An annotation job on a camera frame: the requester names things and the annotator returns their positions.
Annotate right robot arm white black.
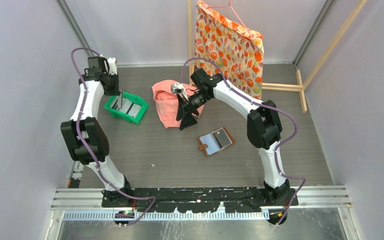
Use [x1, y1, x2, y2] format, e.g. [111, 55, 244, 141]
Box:
[171, 68, 290, 205]

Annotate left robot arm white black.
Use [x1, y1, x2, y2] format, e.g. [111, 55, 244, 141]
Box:
[60, 55, 134, 207]

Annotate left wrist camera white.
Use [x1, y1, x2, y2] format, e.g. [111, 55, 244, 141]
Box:
[107, 57, 118, 75]

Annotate floral fabric bag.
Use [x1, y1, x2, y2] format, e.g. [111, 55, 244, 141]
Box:
[192, 0, 264, 99]

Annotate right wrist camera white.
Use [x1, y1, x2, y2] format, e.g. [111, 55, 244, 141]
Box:
[170, 82, 189, 102]

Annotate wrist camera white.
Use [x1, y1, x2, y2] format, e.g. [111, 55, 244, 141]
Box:
[170, 82, 189, 102]
[107, 57, 118, 75]

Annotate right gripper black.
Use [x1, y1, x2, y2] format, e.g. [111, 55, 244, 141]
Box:
[176, 90, 211, 131]

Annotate pink cloth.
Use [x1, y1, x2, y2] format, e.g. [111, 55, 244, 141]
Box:
[151, 79, 208, 129]

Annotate grey credit card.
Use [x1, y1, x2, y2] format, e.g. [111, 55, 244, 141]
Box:
[117, 91, 124, 110]

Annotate pink hanger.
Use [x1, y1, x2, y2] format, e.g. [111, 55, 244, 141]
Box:
[209, 0, 249, 32]

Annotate black credit card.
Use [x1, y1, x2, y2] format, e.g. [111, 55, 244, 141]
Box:
[213, 129, 232, 149]

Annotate green card tray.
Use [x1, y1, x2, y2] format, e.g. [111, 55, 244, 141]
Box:
[104, 91, 149, 124]

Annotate brown leather card holder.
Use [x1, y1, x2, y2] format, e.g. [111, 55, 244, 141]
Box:
[197, 127, 236, 157]

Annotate wooden rack frame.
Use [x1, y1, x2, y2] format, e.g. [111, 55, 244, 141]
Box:
[187, 0, 368, 114]

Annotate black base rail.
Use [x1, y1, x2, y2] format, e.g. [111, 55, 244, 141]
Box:
[102, 186, 296, 214]

